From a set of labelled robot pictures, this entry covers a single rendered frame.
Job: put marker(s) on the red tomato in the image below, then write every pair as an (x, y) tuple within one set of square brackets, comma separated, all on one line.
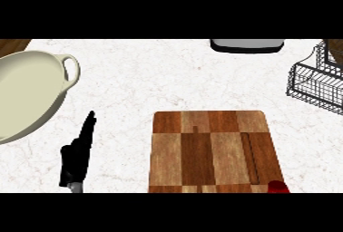
[(278, 187)]

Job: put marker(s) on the wooden cutting board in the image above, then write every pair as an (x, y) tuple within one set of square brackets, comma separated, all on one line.
[(210, 154)]

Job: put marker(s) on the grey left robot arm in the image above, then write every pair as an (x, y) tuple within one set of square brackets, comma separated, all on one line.
[(76, 188)]

